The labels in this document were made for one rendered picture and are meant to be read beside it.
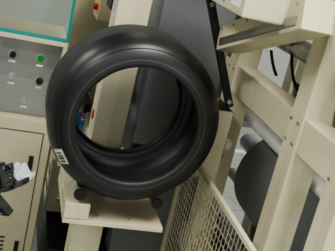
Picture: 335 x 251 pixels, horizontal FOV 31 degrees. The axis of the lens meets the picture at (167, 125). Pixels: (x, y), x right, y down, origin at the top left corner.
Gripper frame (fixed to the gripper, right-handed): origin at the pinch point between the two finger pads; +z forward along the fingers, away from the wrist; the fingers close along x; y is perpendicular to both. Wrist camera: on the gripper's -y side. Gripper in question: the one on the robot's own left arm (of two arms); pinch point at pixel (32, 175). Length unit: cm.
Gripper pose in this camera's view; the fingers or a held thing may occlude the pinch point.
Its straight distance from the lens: 201.0
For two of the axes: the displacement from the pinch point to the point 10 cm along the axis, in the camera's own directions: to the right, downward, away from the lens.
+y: -1.3, -9.7, -2.0
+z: 6.1, -2.4, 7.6
